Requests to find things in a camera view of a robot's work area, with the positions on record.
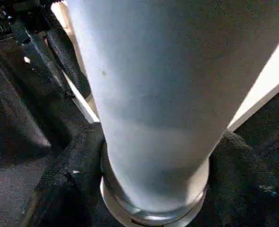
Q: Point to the white plastic table top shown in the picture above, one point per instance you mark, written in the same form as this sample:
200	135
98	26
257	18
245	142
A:
266	90

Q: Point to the white plastic table leg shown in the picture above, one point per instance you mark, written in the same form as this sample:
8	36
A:
177	85

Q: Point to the black mat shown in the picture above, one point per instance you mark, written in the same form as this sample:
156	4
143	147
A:
16	165

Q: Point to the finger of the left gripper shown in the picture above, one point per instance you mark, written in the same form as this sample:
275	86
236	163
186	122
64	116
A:
71	64

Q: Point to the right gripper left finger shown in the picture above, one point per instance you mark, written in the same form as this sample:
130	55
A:
68	189

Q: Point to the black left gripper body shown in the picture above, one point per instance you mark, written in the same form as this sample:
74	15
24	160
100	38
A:
16	16

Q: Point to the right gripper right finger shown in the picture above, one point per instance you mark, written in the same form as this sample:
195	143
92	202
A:
248	189

